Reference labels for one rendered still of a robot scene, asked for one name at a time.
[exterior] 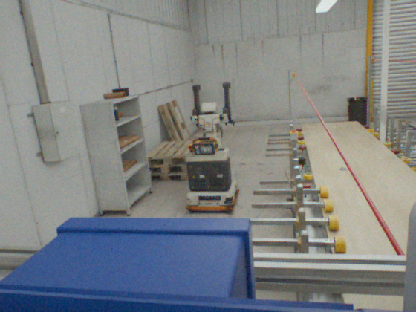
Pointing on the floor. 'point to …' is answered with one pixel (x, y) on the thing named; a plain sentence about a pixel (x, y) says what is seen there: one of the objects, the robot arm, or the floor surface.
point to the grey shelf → (105, 169)
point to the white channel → (385, 69)
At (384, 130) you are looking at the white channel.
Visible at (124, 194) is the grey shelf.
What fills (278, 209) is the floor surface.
